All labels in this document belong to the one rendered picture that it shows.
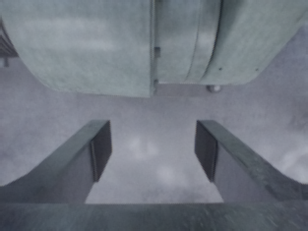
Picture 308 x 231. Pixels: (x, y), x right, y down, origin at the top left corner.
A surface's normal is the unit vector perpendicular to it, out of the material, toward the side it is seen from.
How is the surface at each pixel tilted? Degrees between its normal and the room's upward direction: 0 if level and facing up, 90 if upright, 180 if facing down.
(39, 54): 28
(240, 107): 0
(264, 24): 48
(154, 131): 0
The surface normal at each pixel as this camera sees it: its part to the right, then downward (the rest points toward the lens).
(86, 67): -0.06, 0.81
